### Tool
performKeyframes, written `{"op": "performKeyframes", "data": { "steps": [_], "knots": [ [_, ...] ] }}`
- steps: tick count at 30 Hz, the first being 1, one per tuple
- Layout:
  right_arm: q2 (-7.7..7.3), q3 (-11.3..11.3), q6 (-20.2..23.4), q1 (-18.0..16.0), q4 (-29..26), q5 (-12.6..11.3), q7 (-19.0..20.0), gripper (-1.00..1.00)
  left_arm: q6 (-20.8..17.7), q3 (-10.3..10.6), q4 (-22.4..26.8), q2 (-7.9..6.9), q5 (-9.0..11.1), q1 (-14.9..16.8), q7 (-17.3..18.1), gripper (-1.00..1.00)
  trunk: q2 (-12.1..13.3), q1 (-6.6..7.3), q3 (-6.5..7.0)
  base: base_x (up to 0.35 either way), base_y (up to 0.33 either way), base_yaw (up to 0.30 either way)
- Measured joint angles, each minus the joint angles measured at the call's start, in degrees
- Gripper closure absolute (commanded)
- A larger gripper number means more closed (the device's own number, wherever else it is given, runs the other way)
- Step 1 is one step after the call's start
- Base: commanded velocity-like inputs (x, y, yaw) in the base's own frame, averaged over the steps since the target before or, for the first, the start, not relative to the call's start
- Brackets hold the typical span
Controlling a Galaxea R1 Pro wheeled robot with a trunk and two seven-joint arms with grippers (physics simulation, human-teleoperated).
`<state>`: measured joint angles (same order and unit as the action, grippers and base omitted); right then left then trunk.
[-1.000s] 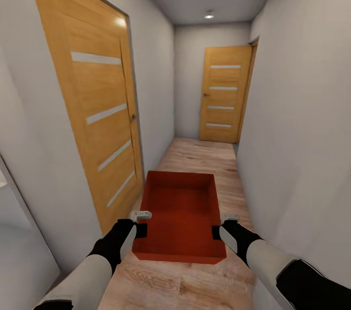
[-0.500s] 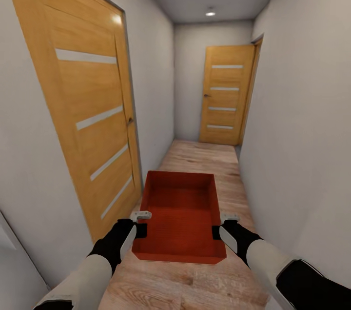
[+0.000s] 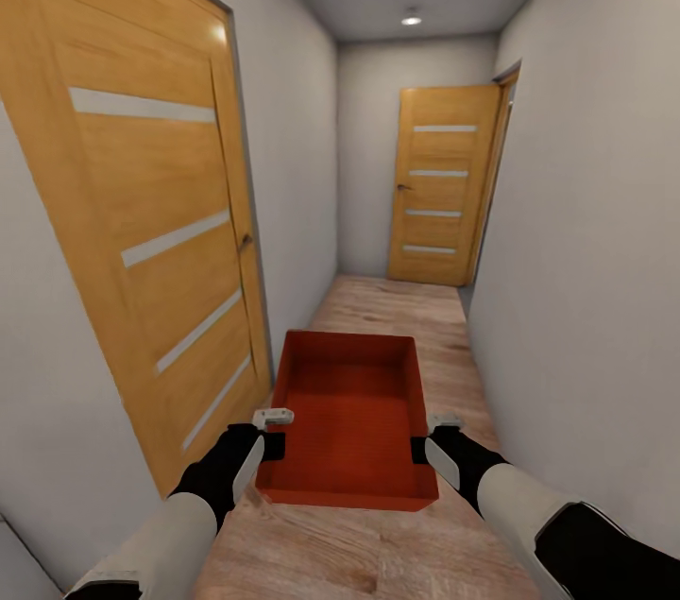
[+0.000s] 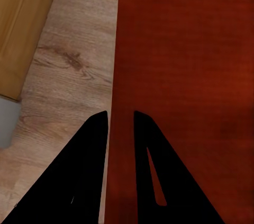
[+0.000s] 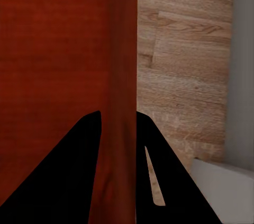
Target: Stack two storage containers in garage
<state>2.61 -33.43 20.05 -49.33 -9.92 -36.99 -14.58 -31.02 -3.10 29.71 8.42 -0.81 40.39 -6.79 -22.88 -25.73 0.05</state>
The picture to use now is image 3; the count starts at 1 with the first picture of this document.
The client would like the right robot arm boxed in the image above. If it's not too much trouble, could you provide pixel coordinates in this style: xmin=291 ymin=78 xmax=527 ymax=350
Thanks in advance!
xmin=410 ymin=413 xmax=680 ymax=600

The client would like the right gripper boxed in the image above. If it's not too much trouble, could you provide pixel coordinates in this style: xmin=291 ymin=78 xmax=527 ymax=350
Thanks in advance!
xmin=410 ymin=437 xmax=429 ymax=464

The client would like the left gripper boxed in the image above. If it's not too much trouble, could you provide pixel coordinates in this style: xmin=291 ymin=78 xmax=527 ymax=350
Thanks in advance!
xmin=260 ymin=431 xmax=285 ymax=462

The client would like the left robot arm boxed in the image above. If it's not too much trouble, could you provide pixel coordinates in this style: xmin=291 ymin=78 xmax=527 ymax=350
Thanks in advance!
xmin=65 ymin=408 xmax=294 ymax=600

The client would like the storage box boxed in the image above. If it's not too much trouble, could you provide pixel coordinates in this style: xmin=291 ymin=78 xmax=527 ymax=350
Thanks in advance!
xmin=255 ymin=331 xmax=439 ymax=512

